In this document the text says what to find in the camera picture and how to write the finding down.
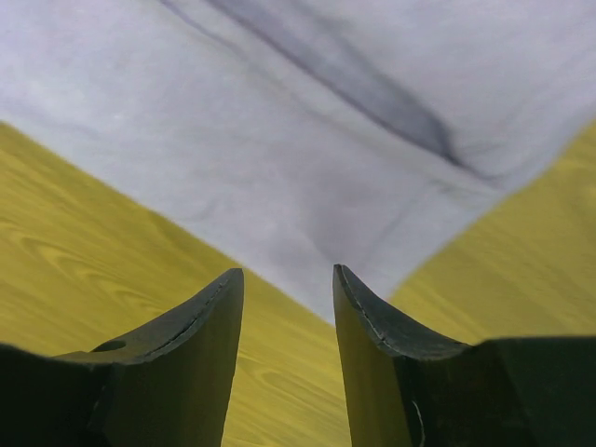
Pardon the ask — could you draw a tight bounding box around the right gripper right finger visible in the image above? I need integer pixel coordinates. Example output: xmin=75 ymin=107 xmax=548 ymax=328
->
xmin=332 ymin=264 xmax=595 ymax=446

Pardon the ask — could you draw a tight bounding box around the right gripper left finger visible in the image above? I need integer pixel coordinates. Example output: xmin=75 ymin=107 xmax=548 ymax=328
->
xmin=1 ymin=268 xmax=244 ymax=446

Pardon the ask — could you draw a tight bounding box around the purple t shirt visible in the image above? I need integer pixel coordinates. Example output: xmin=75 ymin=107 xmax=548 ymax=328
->
xmin=1 ymin=1 xmax=595 ymax=320

